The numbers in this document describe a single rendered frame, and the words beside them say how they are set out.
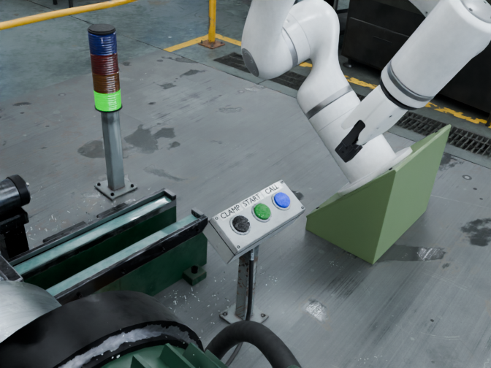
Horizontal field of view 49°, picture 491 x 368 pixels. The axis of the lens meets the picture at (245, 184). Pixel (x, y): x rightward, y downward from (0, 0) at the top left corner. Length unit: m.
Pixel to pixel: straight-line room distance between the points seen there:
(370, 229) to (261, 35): 0.48
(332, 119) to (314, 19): 0.22
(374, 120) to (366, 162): 0.36
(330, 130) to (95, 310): 0.94
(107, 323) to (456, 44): 0.59
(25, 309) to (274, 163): 1.03
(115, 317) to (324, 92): 0.94
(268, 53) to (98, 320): 0.93
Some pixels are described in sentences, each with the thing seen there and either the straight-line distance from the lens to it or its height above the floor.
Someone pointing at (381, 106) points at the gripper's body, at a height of 1.26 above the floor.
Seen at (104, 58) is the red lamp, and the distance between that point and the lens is 1.24.
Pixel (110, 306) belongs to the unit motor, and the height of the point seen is 1.36.
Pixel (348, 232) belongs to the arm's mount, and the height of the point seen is 0.85.
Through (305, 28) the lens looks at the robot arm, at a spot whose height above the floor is 1.24.
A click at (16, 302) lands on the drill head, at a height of 1.15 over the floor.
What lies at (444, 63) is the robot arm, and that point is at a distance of 0.79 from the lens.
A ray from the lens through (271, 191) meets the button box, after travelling 0.93.
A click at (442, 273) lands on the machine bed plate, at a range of 1.29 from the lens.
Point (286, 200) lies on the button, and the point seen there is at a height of 1.07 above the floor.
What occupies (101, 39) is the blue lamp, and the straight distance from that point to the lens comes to 1.23.
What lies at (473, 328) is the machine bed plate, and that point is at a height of 0.80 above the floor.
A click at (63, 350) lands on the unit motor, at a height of 1.37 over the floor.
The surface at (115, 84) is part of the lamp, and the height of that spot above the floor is 1.09.
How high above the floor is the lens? 1.60
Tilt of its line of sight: 34 degrees down
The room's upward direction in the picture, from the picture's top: 4 degrees clockwise
